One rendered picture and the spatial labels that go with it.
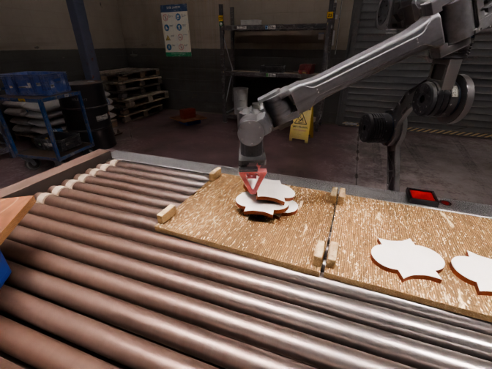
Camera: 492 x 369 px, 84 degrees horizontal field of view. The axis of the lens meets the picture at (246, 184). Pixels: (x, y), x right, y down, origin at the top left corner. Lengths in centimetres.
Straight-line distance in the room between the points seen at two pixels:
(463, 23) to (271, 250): 59
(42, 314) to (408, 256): 71
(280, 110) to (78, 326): 57
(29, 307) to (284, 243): 51
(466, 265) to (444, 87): 84
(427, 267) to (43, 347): 69
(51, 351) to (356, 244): 60
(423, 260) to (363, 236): 13
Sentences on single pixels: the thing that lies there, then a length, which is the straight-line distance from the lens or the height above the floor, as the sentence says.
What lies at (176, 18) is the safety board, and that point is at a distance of 635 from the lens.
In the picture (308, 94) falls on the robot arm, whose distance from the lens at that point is 65.
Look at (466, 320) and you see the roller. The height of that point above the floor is 91.
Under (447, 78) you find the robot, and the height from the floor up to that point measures 122.
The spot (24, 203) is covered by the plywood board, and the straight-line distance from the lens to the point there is 75.
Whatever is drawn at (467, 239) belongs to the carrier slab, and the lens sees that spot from 84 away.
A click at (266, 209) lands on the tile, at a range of 69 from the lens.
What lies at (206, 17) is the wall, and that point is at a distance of 602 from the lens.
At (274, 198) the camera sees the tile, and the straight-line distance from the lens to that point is 70.
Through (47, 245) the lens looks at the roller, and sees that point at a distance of 83.
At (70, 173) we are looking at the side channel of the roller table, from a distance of 117.
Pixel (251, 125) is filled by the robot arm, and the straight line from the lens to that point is 58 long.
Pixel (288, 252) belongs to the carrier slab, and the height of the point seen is 94.
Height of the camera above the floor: 134
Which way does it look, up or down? 27 degrees down
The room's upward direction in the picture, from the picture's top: straight up
